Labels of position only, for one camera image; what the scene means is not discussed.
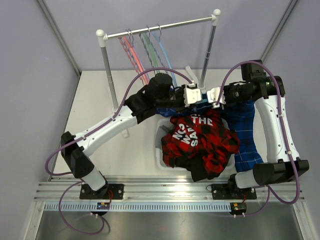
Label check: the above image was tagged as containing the blue plaid shirt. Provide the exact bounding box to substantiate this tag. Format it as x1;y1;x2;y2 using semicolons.
157;102;263;172

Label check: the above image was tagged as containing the red black plaid shirt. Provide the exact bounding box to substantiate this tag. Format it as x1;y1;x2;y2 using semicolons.
161;109;240;176

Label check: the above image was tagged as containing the light blue hanger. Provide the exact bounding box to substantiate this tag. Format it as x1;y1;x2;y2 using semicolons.
151;32;178;87

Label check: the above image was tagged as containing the black plain shirt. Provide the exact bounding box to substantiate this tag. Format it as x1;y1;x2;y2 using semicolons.
175;155;219;182

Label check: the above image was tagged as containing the mint green hanger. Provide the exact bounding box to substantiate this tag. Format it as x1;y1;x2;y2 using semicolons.
139;33;159;68

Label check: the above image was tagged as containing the lilac hanger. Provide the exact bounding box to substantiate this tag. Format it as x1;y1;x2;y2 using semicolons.
122;28;151;81

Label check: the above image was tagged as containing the pink hanger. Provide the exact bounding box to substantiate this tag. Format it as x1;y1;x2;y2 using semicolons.
118;28;151;85

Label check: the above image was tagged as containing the teal hanger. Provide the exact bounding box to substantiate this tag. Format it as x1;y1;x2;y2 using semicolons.
193;98;211;112

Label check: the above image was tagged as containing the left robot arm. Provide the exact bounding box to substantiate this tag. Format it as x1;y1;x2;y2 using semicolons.
61;73;188;199

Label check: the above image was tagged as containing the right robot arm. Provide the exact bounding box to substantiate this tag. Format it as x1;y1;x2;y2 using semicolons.
221;60;310;204

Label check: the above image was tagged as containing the white plastic basket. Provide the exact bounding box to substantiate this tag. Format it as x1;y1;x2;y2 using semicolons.
154;117;235;173

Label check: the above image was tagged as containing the clothes rack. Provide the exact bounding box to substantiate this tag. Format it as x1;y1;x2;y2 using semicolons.
95;9;222;138

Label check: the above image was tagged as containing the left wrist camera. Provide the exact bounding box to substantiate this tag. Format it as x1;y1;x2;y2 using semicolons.
182;81;203;107

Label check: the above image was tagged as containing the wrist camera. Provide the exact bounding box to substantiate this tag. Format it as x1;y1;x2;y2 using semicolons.
182;81;203;107
206;87;226;109

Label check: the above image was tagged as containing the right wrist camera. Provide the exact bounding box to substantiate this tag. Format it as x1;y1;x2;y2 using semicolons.
206;87;226;109

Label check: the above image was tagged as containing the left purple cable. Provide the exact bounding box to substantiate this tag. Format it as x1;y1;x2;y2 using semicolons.
44;67;197;235

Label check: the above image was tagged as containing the purple cable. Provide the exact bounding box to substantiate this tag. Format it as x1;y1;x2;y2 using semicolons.
44;67;197;235
216;60;302;218

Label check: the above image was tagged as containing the aluminium rail base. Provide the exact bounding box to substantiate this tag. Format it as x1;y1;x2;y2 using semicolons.
33;174;306;213

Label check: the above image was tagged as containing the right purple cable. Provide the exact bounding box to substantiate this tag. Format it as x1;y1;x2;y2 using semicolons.
216;60;302;218

